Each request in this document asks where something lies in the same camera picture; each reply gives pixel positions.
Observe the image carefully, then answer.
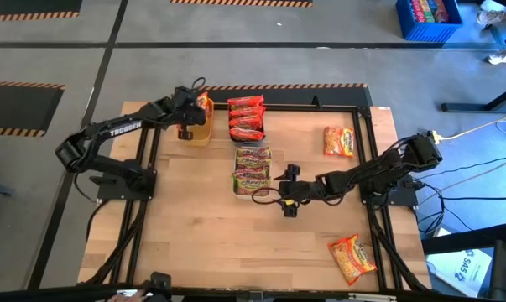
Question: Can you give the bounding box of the black handheld device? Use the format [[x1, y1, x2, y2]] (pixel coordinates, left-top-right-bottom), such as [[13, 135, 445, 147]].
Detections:
[[144, 271, 173, 301]]

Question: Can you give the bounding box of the white plastic bin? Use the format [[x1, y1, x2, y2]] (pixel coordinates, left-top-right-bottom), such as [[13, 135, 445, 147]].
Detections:
[[232, 144, 274, 201]]

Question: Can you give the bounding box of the person's shoe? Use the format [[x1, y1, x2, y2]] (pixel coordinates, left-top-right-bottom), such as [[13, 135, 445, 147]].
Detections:
[[476, 8, 506, 27], [486, 49, 506, 66]]

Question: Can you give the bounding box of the black desk leg frame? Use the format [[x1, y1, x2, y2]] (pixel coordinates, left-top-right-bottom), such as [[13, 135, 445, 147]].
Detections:
[[440, 0, 506, 113]]

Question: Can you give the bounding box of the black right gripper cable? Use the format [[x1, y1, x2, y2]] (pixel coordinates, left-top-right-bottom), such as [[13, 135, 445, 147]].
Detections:
[[250, 186, 284, 206]]

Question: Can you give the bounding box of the dark grey plastic bin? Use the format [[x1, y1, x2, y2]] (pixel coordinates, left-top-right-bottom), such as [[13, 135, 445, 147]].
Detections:
[[227, 100, 267, 148]]

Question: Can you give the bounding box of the black aluminium table frame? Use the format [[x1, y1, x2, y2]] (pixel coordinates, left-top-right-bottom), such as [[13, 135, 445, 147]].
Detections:
[[78, 95, 432, 294]]

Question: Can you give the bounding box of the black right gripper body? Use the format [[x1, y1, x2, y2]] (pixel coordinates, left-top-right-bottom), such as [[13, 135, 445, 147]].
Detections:
[[277, 164, 327, 219]]

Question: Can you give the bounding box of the person's hand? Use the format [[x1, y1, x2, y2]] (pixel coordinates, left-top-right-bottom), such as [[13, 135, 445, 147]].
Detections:
[[107, 289, 148, 302]]

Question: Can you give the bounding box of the cream extension cable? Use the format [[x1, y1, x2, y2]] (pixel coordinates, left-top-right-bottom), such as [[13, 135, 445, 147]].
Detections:
[[440, 109, 506, 141]]

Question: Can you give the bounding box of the yellow plastic bin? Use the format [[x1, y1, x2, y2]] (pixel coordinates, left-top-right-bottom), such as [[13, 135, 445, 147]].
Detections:
[[175, 96, 215, 148]]

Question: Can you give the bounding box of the dark red box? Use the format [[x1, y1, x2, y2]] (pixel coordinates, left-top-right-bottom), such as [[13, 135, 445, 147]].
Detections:
[[433, 0, 451, 24]]

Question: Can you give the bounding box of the blue plastic crate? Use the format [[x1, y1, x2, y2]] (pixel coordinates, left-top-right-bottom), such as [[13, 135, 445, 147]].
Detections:
[[394, 0, 465, 44]]

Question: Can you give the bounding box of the black crossbar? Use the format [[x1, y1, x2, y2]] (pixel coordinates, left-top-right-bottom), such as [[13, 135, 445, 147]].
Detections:
[[0, 284, 506, 302]]

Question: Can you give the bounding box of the green yellow box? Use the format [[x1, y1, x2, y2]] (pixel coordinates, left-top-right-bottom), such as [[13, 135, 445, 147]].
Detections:
[[422, 0, 437, 24]]

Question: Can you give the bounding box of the black hazard-striped floor mat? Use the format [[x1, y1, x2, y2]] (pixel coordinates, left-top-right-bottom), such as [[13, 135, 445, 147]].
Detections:
[[193, 82, 374, 108], [0, 0, 83, 23], [168, 0, 315, 8], [0, 80, 66, 138]]

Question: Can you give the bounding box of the orange chicken ramen packet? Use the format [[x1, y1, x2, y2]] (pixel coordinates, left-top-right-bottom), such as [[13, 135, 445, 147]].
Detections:
[[326, 233, 378, 287], [322, 126, 356, 159], [195, 91, 214, 121]]

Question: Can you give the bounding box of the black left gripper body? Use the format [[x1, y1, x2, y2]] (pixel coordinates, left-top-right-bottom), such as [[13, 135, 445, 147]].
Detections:
[[170, 86, 208, 142]]

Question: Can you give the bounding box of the orange Saucy Noods packet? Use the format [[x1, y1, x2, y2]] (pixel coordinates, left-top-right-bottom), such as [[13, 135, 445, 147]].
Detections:
[[227, 95, 265, 110], [228, 115, 265, 130], [229, 127, 266, 143], [228, 106, 267, 119]]

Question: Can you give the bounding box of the black floor cable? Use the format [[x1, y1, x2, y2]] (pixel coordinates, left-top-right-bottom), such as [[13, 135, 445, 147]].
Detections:
[[414, 153, 506, 181], [415, 182, 506, 202]]

